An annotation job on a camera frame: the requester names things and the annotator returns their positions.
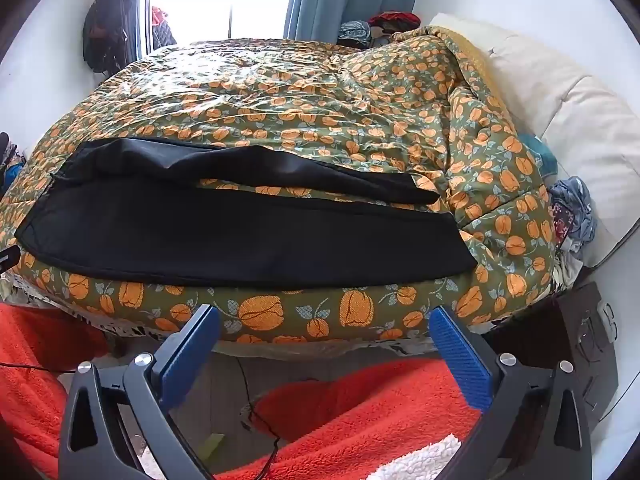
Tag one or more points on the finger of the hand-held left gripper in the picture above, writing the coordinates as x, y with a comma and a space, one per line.
9, 259

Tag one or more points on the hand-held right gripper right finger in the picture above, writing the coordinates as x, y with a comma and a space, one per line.
460, 355

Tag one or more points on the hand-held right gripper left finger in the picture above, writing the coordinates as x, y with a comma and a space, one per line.
190, 342

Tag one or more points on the black pants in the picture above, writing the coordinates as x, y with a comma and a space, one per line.
225, 240

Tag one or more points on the dark wooden nightstand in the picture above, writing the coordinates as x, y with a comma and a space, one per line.
560, 340

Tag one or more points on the red fleece garment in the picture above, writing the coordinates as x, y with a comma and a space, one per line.
360, 420

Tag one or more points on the blue grey clothes pile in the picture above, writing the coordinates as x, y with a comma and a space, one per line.
575, 210

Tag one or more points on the green orange floral quilt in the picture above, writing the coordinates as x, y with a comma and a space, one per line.
300, 105

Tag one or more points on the dark hanging clothes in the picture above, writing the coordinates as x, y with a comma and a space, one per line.
110, 15

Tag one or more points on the cream pillow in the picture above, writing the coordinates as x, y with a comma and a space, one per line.
575, 110

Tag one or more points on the yellow blanket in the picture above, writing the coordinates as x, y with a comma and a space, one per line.
475, 57

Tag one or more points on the teal patterned cloth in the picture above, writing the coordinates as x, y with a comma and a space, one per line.
355, 34

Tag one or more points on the red and black cloth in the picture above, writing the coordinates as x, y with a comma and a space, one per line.
395, 20

